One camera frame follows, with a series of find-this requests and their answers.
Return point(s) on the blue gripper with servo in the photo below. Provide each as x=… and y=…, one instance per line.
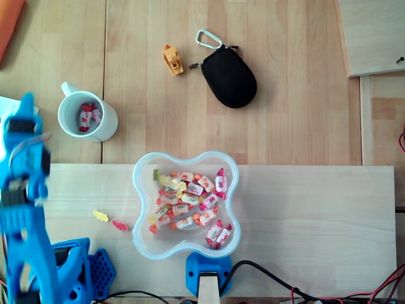
x=23, y=126

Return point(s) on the red white candy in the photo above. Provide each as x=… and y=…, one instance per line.
x=84, y=117

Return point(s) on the blue 3D printed robot arm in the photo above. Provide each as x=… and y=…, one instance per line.
x=28, y=237

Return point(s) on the white cardboard box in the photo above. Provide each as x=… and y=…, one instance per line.
x=9, y=106

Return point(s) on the pink white wrapped candy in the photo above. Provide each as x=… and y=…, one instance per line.
x=221, y=184
x=97, y=115
x=209, y=201
x=214, y=233
x=223, y=237

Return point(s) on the white ceramic mug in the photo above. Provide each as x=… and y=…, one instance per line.
x=109, y=123

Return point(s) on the orange flat object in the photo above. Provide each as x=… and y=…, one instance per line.
x=8, y=22

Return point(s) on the yellow gummy bear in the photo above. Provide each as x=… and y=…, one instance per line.
x=100, y=216

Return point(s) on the green gummy bear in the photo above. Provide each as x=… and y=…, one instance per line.
x=156, y=175

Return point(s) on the red gummy bear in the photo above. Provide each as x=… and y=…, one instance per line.
x=120, y=225

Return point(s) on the orange 3D printed boat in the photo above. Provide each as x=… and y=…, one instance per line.
x=173, y=61

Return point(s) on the yellow white wrapped candy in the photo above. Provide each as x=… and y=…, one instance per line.
x=172, y=183

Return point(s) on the orange white wrapped candy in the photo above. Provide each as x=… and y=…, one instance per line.
x=205, y=183
x=186, y=176

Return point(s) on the green white wrapped candy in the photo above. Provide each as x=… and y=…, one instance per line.
x=190, y=199
x=194, y=189

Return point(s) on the silver carabiner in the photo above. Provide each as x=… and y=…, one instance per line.
x=219, y=45

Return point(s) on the black zippered pouch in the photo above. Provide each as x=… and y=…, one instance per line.
x=229, y=79

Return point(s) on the clear plastic Haribo candy bowl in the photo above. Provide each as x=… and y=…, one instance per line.
x=186, y=244

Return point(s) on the orange pink wrapped candy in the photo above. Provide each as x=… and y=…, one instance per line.
x=207, y=217

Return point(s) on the light wooden base board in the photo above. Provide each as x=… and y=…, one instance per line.
x=300, y=221

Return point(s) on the light wooden panel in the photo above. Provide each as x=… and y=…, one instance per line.
x=373, y=31

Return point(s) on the black screw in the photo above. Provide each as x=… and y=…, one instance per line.
x=400, y=59

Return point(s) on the blue printed post mount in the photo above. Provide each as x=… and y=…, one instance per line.
x=194, y=272

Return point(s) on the wooden post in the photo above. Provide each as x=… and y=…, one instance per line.
x=209, y=291

